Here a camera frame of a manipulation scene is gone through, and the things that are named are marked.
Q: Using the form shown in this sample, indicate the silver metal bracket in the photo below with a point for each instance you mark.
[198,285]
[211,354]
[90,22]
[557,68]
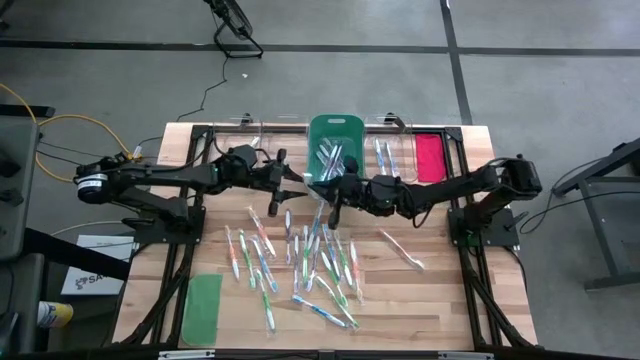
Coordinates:
[465,355]
[187,354]

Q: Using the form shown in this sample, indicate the yellow spray can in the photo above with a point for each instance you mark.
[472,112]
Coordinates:
[55,314]

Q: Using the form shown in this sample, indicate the orange toothbrush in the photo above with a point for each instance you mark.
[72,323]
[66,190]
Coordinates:
[231,252]
[356,272]
[401,250]
[261,231]

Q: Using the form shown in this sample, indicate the yellow power connector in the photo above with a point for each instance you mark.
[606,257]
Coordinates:
[136,151]

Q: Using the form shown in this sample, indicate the black diagonal bar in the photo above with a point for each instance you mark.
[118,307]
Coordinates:
[75,255]

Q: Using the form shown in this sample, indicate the white cardboard box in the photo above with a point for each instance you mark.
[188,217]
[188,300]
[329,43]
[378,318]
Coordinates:
[107,245]

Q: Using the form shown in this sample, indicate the green toothbrush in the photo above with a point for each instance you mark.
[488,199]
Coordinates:
[337,302]
[265,301]
[343,258]
[305,255]
[334,278]
[246,259]

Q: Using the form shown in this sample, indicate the green bin lid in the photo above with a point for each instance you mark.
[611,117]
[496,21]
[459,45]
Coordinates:
[202,310]

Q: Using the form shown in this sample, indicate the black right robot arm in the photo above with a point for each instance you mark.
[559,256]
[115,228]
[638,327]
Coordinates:
[450,187]

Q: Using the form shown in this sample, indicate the clear plastic bin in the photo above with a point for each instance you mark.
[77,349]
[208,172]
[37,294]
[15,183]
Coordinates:
[292,135]
[405,150]
[225,132]

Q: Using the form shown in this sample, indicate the green plastic bin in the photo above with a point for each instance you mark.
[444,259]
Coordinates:
[350,140]

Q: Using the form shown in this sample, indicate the grey metal desk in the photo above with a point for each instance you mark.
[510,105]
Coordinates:
[597,235]

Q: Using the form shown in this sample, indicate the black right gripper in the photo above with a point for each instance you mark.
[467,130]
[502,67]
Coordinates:
[356,192]

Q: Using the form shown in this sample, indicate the black table clamp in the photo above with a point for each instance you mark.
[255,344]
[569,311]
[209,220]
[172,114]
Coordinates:
[395,120]
[245,119]

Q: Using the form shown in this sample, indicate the grey equipment cabinet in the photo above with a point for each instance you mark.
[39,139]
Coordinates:
[15,175]

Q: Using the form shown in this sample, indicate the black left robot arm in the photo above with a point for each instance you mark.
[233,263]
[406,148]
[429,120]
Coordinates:
[150,180]

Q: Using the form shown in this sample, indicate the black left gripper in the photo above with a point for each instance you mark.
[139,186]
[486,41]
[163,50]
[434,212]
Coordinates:
[274,185]

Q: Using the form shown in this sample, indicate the black floor fan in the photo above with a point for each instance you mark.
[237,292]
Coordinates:
[235,20]

